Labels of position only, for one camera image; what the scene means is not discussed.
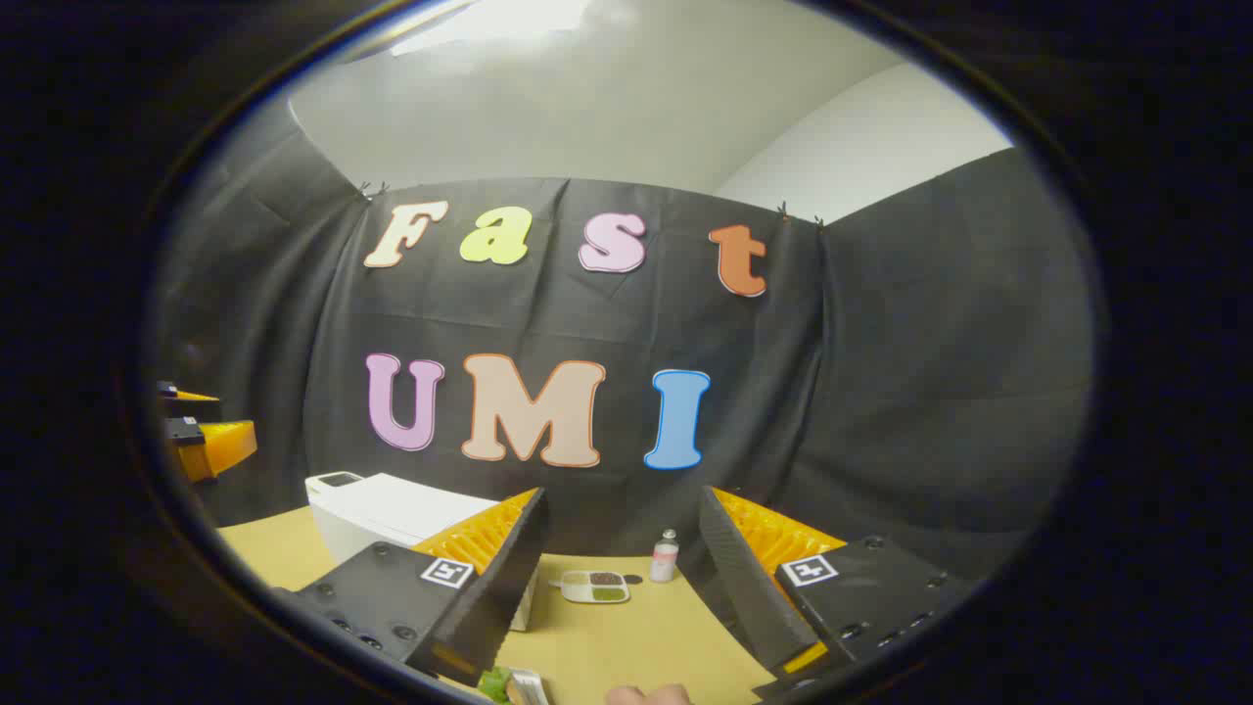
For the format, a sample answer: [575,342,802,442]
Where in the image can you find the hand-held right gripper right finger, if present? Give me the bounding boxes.
[698,485,980,701]

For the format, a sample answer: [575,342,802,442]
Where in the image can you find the pinkish rounded object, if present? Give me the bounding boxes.
[605,684,692,705]

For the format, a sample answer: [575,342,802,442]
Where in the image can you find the white divided condiment dish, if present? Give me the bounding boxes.
[548,570,644,604]

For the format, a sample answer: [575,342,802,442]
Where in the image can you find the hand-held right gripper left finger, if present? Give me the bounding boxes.
[269,487,551,688]

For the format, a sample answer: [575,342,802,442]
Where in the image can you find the black backdrop cloth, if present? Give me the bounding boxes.
[147,98,1097,588]

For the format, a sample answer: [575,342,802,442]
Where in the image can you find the sandwich with green lettuce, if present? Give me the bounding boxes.
[478,666,551,705]

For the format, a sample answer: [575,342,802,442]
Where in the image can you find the white microwave oven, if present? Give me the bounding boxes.
[307,473,539,633]

